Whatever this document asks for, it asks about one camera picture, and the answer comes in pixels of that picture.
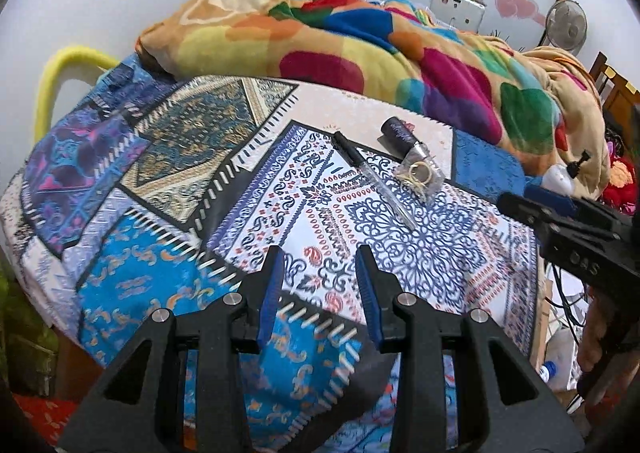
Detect patchwork patterned bedspread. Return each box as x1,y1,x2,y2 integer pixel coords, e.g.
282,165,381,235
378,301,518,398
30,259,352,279
1,57,539,452

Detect white plastic water bottle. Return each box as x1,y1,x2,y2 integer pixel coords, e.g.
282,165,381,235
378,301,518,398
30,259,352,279
538,360,558,383

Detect white box appliance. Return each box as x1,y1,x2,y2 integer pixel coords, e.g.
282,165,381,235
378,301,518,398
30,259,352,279
430,0,486,33

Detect wooden bed headboard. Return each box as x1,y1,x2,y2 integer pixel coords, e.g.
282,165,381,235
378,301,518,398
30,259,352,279
590,51,639,149

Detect yellow padded bed rail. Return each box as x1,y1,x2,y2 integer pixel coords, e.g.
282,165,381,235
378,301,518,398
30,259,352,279
32,45,119,143

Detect person's right hand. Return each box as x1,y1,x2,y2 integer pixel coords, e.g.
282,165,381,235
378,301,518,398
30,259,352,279
577,287,639,405

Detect red plush toy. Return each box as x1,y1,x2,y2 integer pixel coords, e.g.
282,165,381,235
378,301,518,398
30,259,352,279
600,155,639,216

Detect clear bag with rubber bands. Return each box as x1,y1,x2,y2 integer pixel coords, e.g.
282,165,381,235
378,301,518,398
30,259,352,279
393,154,445,205

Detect white standing fan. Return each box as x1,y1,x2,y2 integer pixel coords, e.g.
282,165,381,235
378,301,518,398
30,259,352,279
541,0,588,56

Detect colourful hearts fleece blanket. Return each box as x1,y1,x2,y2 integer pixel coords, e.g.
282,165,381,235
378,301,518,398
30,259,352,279
136,0,611,199

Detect white pump lotion bottle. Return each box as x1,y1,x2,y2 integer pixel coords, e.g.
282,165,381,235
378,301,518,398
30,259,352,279
541,151,591,196

